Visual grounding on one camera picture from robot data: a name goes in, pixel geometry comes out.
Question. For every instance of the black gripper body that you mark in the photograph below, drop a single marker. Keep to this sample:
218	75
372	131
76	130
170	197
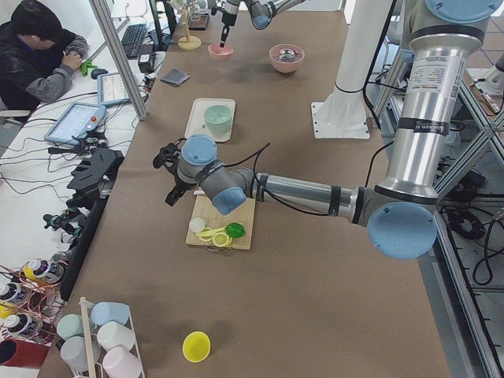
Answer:
228	17
179	186

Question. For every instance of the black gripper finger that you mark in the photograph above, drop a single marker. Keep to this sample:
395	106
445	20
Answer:
174	195
224	36

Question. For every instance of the small pink bowl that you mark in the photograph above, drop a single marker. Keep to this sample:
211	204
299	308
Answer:
220	53

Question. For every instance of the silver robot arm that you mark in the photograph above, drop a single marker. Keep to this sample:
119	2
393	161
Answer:
261	13
397	211

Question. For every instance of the large pink bowl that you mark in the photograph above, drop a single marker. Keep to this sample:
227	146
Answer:
285	67

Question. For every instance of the wooden cutting board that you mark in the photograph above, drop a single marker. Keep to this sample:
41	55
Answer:
213	219

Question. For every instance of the white steamed bun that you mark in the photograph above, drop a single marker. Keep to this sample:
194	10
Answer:
197	224

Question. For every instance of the wooden mug tree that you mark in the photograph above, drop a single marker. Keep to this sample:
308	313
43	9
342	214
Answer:
187	9

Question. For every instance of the cream rabbit tray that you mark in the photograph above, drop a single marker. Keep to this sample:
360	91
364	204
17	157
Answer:
196	123

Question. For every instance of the yellow plastic knife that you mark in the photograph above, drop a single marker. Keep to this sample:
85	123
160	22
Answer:
211	230

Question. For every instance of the green stacked bowls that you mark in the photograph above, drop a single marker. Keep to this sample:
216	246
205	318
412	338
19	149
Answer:
218	118

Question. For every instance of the grey folded cloth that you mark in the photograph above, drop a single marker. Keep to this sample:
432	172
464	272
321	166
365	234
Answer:
175	77

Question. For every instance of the green lime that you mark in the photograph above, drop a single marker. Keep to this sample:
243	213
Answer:
235	230

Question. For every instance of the black stand device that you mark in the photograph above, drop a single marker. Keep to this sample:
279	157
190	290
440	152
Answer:
90	181

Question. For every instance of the black power adapter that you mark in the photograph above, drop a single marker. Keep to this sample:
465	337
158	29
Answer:
146	58

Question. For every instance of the blue teach pendant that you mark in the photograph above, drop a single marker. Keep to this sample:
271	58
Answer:
111	90
79	119

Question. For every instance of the black keyboard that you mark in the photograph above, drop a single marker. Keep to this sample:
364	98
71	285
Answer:
132	39

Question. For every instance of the computer mouse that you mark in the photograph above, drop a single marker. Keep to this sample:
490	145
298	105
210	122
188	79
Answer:
95	73

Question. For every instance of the green toy clip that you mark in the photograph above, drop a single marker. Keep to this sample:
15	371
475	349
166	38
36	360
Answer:
86	67

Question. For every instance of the blue plastic cup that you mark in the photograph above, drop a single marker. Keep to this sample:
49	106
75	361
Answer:
105	312

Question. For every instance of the white cup rack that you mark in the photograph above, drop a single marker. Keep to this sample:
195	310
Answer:
96	353

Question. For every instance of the white plastic cup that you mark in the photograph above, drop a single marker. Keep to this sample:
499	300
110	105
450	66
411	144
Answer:
113	335

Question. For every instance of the yellow plastic cup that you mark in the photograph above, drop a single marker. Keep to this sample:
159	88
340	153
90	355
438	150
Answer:
196	346

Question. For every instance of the yellow paint bottle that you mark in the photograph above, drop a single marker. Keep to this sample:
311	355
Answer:
47	271

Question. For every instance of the green plastic cup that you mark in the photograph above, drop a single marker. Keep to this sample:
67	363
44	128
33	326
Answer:
69	326

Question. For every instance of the seated person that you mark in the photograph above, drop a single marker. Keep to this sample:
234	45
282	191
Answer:
38	57

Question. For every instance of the pink plastic cup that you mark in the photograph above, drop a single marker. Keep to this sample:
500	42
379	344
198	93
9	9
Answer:
121	363

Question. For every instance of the grey plastic cup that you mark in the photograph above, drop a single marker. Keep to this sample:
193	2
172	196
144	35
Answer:
73	352

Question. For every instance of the white paint bottle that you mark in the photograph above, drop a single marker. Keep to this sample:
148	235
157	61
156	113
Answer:
23	325

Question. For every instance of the aluminium frame post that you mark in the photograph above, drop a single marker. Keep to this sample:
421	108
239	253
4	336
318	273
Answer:
102	15

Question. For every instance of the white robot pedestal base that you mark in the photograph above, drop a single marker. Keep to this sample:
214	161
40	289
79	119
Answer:
343	115

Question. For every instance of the copper wire basket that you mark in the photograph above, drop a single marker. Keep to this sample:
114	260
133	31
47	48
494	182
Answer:
21	292

